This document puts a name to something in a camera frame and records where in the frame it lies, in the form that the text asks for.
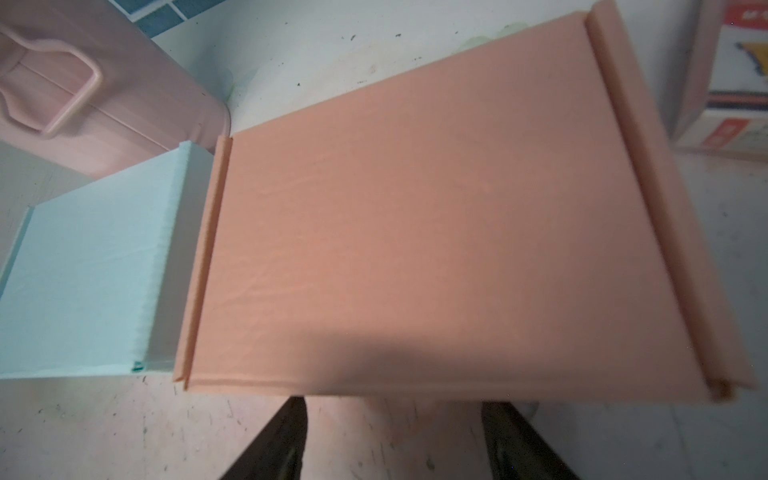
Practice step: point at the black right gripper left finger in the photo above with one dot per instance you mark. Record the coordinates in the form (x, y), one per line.
(277, 451)

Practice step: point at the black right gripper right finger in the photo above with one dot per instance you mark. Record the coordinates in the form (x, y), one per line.
(515, 450)

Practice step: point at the pink paper box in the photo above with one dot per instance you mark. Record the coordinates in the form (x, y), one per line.
(507, 223)

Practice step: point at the light blue paper box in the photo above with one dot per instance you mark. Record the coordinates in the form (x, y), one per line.
(97, 278)

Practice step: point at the pack of coloured markers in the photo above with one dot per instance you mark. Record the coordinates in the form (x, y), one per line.
(723, 109)

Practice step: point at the pink metal pencil bucket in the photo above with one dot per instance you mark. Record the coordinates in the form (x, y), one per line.
(84, 88)

